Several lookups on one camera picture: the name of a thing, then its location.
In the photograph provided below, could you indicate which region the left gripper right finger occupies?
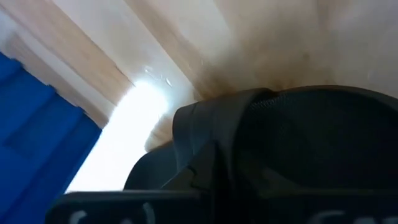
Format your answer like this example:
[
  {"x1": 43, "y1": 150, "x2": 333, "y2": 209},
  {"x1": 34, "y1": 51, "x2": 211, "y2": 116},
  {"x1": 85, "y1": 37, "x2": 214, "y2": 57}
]
[{"x1": 257, "y1": 190, "x2": 398, "y2": 224}]

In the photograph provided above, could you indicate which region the large blue plastic bin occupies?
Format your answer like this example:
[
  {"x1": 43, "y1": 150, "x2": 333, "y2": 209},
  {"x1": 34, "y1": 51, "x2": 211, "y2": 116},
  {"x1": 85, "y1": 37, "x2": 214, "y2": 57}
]
[{"x1": 0, "y1": 51, "x2": 103, "y2": 224}]

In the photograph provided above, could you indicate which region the black slide sandal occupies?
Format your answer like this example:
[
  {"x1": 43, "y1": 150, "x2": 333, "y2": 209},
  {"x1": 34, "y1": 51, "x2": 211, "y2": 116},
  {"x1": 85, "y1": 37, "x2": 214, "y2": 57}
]
[{"x1": 123, "y1": 85, "x2": 398, "y2": 200}]

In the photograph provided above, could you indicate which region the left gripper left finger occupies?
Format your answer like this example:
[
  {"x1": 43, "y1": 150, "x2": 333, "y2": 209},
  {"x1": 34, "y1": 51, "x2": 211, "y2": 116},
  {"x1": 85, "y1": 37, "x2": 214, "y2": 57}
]
[{"x1": 45, "y1": 142, "x2": 237, "y2": 224}]

